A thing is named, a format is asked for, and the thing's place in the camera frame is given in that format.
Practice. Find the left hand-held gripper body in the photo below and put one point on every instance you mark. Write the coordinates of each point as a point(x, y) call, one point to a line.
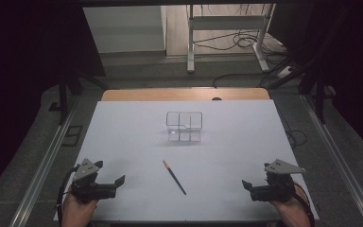
point(88, 190)

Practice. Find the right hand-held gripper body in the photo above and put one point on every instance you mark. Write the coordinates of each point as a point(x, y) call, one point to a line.
point(272, 190)

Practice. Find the dark pencil with orange end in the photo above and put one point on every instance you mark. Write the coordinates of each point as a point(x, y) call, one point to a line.
point(173, 176)

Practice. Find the clear acrylic pen holder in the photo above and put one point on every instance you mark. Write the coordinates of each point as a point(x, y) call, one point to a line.
point(184, 126)

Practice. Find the person's left hand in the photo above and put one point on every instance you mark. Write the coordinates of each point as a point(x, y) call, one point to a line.
point(77, 213)

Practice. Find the person's right hand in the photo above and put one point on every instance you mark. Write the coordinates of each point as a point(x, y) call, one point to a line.
point(291, 213)

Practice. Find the dark floor socket plate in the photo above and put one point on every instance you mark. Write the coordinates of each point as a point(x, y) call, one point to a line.
point(72, 135)

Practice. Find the white table mat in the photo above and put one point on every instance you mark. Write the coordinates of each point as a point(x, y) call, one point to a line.
point(233, 142)

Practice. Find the black metal stand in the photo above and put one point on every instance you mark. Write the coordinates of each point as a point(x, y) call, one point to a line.
point(63, 97)
point(320, 101)

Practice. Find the dark round table grommet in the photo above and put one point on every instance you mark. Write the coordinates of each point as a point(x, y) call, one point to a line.
point(216, 99)

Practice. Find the white power strip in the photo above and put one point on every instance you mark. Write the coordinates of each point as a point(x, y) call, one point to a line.
point(285, 72)

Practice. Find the wooden table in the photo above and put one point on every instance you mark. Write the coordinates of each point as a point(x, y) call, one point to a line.
point(170, 94)

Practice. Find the dark curtain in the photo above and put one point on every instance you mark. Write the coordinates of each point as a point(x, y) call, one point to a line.
point(353, 63)
point(22, 78)

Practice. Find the grey metal floor rail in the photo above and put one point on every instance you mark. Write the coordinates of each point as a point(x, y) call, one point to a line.
point(44, 170)
point(337, 157)

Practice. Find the white metal desk frame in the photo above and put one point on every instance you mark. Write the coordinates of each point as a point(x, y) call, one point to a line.
point(190, 47)

